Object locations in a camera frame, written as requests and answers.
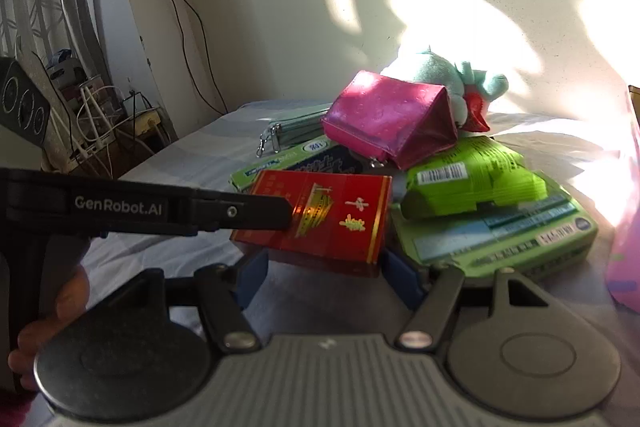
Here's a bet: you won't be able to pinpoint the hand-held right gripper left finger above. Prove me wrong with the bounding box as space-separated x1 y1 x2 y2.
127 251 271 354

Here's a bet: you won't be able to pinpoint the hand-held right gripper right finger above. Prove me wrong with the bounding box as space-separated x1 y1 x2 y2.
382 251 551 353

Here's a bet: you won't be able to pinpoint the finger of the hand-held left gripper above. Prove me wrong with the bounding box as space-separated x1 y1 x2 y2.
192 193 294 234

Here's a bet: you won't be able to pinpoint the green box with dark pattern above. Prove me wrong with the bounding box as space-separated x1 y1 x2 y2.
230 138 366 195

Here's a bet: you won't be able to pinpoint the red cigarette box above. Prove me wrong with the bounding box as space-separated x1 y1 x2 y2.
230 170 393 279

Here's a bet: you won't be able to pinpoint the teal zipper pouch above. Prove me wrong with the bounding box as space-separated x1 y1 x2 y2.
257 104 331 158

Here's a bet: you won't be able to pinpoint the large green box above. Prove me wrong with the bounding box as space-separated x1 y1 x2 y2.
390 169 599 279

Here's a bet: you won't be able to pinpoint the lime green packet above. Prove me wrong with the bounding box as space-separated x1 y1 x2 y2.
400 137 548 223

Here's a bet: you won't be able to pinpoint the pink pouch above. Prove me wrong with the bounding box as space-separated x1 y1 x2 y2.
321 70 460 171

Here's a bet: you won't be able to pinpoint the teal plush toy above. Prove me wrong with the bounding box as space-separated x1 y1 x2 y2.
380 46 510 135

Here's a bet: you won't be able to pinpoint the pink biscuit tin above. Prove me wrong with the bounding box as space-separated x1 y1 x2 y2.
604 84 640 308

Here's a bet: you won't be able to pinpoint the person's left hand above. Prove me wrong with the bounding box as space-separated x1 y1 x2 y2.
7 266 92 394

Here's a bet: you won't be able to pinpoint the black device with round rings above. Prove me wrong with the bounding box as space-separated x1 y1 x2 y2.
0 57 51 148

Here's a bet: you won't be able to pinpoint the beige power strip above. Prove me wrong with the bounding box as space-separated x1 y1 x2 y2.
131 107 162 132

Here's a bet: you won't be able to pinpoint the bundle of white cables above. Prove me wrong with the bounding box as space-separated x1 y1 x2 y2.
50 84 158 178

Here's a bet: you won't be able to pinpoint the thin brown wall cable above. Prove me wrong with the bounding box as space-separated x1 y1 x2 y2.
129 0 228 115

